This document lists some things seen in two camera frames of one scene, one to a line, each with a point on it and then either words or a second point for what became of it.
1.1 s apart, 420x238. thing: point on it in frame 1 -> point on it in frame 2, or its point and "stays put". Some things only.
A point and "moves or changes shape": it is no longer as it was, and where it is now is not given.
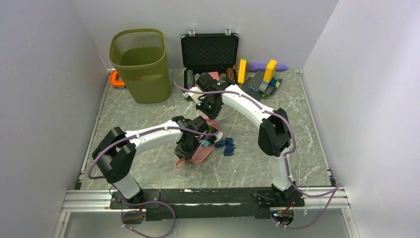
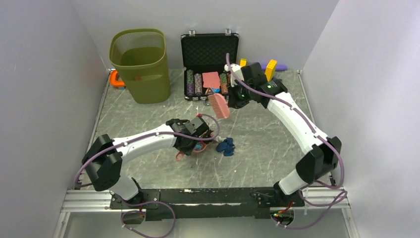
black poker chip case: x=202 y=53 stays put
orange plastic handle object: x=114 y=82 stays put
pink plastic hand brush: x=212 y=124 moves or changes shape
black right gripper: x=199 y=106 -> x=233 y=101
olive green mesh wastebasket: x=140 y=55 stays put
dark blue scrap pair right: x=229 y=147 stays put
